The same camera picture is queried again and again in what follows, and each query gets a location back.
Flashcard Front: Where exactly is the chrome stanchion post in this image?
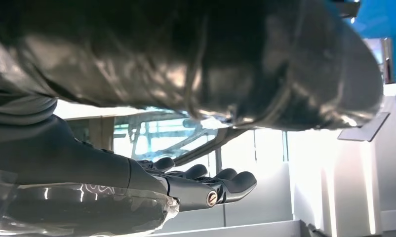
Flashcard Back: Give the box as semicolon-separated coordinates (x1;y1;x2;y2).
381;38;394;85

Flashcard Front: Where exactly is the white pillar with light strips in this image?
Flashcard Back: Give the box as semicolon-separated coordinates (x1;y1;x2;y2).
293;95;396;237

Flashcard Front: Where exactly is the grey flat plate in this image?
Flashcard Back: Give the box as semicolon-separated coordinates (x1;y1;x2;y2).
337;112;391;143

